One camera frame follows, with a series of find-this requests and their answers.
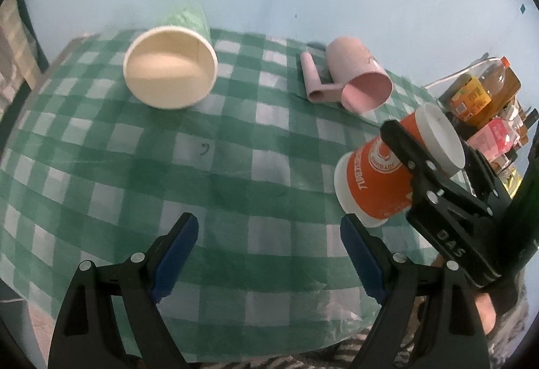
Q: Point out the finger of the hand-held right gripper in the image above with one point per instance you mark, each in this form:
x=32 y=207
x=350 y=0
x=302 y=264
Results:
x=414 y=158
x=488 y=175

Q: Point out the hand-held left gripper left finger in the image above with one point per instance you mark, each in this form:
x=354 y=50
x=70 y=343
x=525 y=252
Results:
x=179 y=245

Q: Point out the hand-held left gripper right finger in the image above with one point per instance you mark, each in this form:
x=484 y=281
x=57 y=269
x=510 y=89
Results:
x=361 y=251

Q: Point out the orange paper cup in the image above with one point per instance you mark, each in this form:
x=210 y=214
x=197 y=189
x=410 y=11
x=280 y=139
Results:
x=379 y=184

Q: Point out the person's right forearm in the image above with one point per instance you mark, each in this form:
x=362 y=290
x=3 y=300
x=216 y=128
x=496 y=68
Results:
x=486 y=312

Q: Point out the green paper cup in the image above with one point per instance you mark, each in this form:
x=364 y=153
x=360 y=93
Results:
x=168 y=70

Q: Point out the pink packet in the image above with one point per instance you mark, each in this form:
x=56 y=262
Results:
x=490 y=137

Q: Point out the yellow orange box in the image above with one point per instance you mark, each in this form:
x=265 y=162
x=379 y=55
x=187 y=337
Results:
x=469 y=97

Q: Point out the orange-cap drink bottle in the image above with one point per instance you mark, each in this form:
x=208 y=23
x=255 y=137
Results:
x=507 y=97

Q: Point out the green checked tablecloth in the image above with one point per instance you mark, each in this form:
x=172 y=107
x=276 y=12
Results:
x=236 y=184

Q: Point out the clear bottle with orange cap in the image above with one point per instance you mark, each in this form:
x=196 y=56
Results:
x=497 y=74

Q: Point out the dark chair with checked cushion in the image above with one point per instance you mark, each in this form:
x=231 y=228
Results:
x=17 y=49

